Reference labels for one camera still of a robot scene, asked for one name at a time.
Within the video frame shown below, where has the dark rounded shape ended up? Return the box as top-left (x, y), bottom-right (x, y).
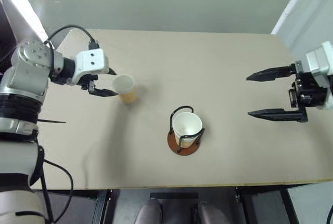
top-left (138, 198), bottom-right (163, 224)

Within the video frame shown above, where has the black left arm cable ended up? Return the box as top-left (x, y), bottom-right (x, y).
top-left (43, 24), bottom-right (100, 51)
top-left (37, 144), bottom-right (74, 224)

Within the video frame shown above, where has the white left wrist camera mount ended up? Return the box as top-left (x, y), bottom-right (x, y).
top-left (68, 48), bottom-right (110, 85)

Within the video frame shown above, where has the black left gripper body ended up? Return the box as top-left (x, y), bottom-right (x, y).
top-left (80, 74), bottom-right (100, 95)

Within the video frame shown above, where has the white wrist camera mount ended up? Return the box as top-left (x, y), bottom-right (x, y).
top-left (305, 41), bottom-right (333, 111)
top-left (68, 48), bottom-right (110, 85)

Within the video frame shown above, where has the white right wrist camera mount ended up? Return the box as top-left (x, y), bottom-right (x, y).
top-left (305, 41), bottom-right (333, 111)

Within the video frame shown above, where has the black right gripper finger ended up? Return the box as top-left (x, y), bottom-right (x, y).
top-left (247, 105), bottom-right (308, 124)
top-left (246, 63), bottom-right (298, 83)

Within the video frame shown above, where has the black metal table frame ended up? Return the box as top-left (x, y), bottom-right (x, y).
top-left (49, 182), bottom-right (300, 224)

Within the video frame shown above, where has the thin black pointed strap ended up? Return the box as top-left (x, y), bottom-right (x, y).
top-left (37, 119), bottom-right (67, 125)

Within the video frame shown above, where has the white and orange paper cup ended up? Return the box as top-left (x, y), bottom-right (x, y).
top-left (172, 112), bottom-right (203, 149)
top-left (112, 74), bottom-right (138, 106)

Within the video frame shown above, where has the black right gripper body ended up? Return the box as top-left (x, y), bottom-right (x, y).
top-left (288, 62), bottom-right (328, 109)

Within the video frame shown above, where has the black wire cup holder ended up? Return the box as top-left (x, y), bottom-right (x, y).
top-left (166, 106), bottom-right (206, 156)

